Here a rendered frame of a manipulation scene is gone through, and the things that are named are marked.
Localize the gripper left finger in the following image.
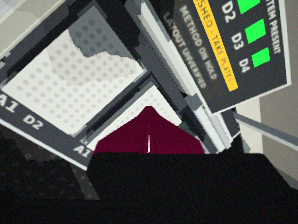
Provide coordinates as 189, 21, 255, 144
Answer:
92, 106, 149, 155

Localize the white well plate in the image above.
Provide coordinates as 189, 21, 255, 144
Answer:
85, 81, 182, 151
1, 6, 144, 134

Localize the grey tube cooling block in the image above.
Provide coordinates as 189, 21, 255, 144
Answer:
181, 125, 210, 154

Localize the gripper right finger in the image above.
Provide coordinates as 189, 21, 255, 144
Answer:
149, 106, 205, 154

